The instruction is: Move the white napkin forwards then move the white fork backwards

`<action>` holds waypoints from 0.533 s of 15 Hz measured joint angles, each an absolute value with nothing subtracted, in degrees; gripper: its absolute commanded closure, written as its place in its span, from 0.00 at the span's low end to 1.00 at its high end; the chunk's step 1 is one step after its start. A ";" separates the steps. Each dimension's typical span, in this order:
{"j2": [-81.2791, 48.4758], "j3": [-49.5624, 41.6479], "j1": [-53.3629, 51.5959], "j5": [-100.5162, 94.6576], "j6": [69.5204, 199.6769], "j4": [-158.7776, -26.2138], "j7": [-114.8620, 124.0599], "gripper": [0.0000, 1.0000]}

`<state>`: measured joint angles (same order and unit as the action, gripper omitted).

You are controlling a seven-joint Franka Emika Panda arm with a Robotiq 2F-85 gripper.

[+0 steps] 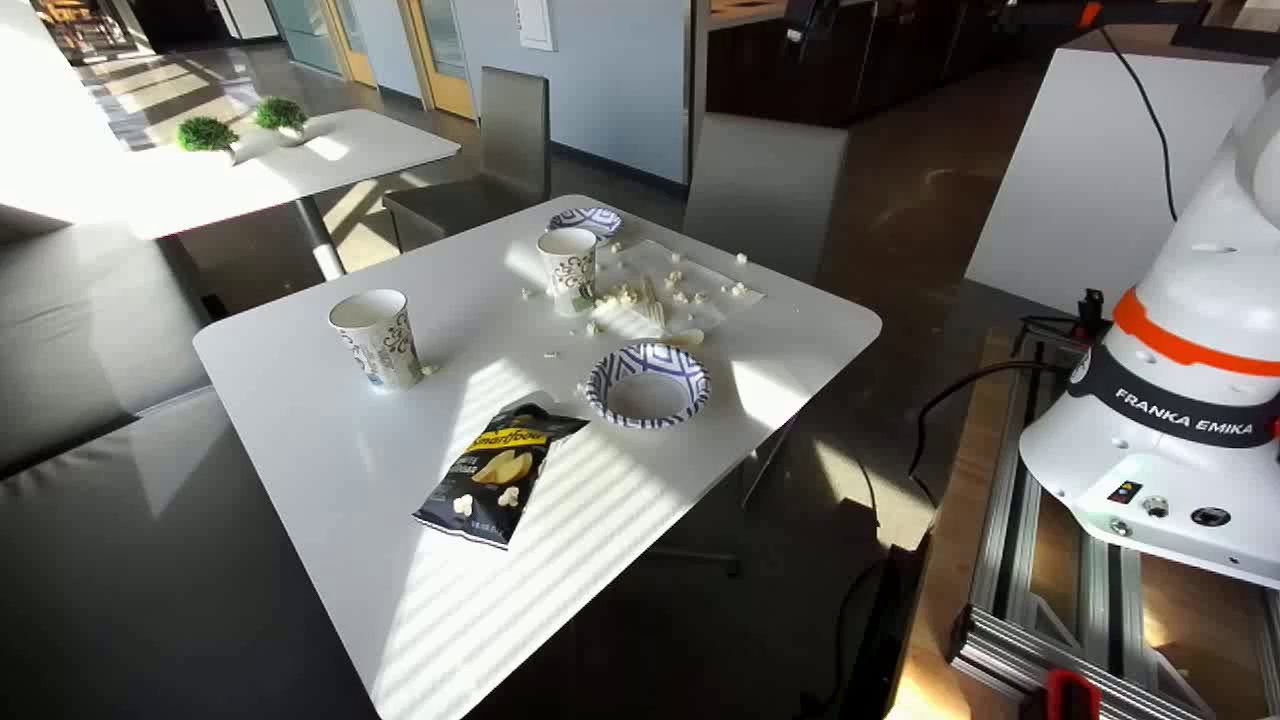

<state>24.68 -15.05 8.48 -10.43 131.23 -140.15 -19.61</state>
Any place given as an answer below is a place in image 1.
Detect white paper napkin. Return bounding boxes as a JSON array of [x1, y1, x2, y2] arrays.
[[589, 242, 766, 344]]

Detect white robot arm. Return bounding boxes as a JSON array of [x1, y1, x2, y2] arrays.
[[1021, 72, 1280, 589]]

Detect blue patterned paper bowl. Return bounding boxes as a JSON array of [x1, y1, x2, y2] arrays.
[[589, 340, 710, 429]]

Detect patterned paper cup far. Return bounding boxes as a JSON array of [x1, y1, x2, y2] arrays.
[[536, 227, 595, 298]]

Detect patterned paper cup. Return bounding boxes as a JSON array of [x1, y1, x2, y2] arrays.
[[536, 227, 595, 298], [328, 287, 423, 387]]

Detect blue patterned far bowl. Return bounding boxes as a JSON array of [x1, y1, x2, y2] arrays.
[[547, 206, 625, 242]]

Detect white square table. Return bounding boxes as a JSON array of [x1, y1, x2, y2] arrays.
[[196, 200, 882, 720]]

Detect black popcorn bag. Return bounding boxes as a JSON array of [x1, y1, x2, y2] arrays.
[[416, 404, 585, 550]]

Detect patterned paper cup near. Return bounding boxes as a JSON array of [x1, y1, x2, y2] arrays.
[[328, 287, 423, 387]]

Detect grey chair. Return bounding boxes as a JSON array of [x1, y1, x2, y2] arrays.
[[383, 67, 553, 250]]

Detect small green plant right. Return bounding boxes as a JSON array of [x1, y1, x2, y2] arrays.
[[254, 98, 309, 131]]

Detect small green plant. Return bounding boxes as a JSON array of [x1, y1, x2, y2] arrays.
[[254, 98, 309, 131], [175, 117, 235, 153]]

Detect small green plant left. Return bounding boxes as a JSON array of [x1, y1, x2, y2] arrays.
[[175, 117, 235, 153]]

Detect dark bench seat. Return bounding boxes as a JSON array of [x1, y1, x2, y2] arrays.
[[0, 221, 377, 720]]

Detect white background table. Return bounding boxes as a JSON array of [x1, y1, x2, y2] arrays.
[[0, 110, 461, 242]]

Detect black cable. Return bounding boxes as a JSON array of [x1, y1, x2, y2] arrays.
[[903, 352, 1091, 508]]

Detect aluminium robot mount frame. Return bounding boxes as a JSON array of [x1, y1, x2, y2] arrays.
[[946, 328, 1280, 720]]

